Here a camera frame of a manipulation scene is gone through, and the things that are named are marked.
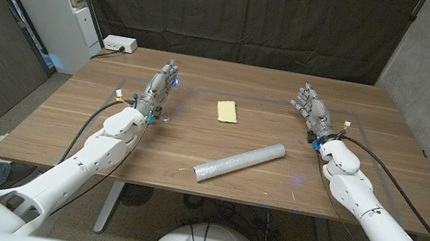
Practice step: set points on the small round metal cap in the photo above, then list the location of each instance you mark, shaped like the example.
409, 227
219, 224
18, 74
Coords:
165, 118

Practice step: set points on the black curtain backdrop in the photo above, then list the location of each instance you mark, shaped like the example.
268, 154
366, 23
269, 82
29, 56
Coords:
242, 11

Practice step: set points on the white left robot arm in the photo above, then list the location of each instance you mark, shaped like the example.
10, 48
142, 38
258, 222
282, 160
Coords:
56, 181

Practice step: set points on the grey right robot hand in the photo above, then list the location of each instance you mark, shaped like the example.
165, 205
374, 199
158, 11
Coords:
317, 113

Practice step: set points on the white power outlet box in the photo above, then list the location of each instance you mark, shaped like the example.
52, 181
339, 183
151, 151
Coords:
119, 43

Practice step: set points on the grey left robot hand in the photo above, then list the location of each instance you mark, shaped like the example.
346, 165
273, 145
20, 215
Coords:
158, 87

